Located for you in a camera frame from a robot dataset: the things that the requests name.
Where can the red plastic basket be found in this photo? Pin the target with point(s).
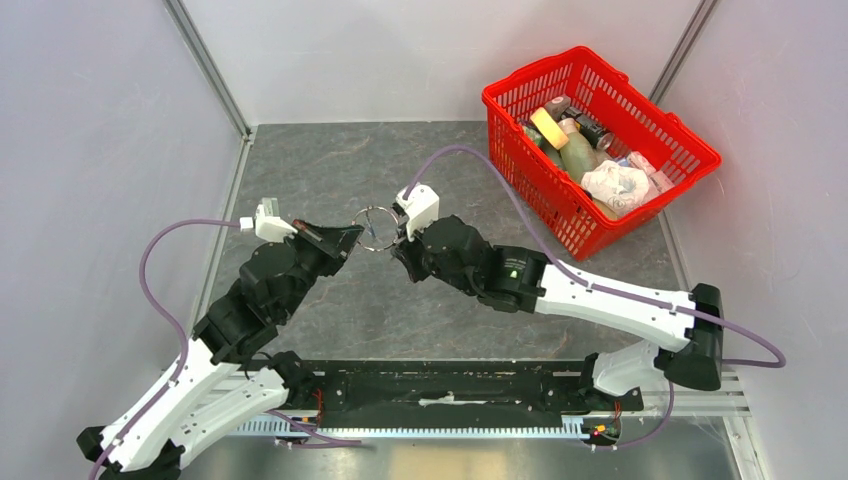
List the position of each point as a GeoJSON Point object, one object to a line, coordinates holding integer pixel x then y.
{"type": "Point", "coordinates": [614, 117]}

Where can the green bottle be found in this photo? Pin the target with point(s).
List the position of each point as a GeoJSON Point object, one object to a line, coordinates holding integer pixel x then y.
{"type": "Point", "coordinates": [577, 155]}

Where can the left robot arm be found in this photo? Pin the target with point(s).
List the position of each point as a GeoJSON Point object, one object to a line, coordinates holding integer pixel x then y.
{"type": "Point", "coordinates": [168, 427]}

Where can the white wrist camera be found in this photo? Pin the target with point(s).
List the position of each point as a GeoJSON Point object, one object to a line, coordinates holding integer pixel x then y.
{"type": "Point", "coordinates": [266, 222]}
{"type": "Point", "coordinates": [420, 207]}

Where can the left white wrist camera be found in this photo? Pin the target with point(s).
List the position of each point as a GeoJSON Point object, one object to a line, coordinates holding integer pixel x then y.
{"type": "Point", "coordinates": [266, 222]}

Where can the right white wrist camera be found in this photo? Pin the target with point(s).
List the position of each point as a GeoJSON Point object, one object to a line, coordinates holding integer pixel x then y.
{"type": "Point", "coordinates": [420, 207]}

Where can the large silver keyring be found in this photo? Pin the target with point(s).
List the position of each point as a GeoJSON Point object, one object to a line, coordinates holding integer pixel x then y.
{"type": "Point", "coordinates": [380, 228]}

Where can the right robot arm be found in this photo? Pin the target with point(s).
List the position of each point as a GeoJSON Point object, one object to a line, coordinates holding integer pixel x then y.
{"type": "Point", "coordinates": [674, 342]}

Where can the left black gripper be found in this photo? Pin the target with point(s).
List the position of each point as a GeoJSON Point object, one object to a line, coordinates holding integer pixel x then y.
{"type": "Point", "coordinates": [334, 243]}

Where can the crumpled white plastic bag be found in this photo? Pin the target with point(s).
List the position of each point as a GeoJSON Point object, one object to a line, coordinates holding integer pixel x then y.
{"type": "Point", "coordinates": [622, 189]}

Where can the dark can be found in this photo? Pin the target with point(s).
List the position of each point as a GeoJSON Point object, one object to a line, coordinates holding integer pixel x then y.
{"type": "Point", "coordinates": [599, 137]}

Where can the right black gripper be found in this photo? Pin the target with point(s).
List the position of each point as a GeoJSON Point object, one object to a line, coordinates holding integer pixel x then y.
{"type": "Point", "coordinates": [408, 251]}

